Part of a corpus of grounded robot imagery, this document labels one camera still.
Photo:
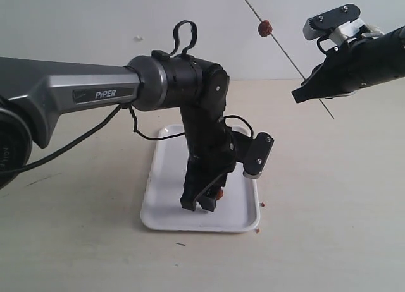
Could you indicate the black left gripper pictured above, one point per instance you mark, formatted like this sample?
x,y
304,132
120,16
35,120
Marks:
x,y
213,148

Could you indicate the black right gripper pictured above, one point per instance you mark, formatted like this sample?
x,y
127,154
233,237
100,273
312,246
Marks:
x,y
365,64

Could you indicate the red hawthorn ball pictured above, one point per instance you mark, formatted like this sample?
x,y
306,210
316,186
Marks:
x,y
265,28
219,194

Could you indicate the thin metal skewer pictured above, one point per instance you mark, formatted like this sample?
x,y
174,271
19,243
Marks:
x,y
286,54

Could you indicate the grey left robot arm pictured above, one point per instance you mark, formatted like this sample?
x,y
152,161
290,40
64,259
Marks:
x,y
34,94

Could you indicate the white plastic tray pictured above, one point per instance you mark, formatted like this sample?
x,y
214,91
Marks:
x,y
236,212

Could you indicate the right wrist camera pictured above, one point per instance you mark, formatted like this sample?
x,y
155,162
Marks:
x,y
339,24

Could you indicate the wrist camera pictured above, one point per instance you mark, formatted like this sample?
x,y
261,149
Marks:
x,y
339,24
257,153

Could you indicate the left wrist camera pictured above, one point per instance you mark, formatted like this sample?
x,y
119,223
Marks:
x,y
257,153

